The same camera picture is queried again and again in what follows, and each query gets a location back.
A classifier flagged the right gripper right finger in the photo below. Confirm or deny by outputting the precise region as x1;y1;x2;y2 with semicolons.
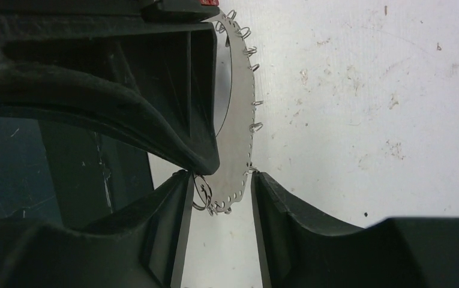
251;172;459;287

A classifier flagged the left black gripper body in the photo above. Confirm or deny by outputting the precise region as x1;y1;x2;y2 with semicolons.
0;0;220;23

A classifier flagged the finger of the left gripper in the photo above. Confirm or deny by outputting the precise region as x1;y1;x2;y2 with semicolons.
0;13;220;175

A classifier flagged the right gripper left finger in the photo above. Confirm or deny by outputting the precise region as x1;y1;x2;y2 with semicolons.
0;170;194;287

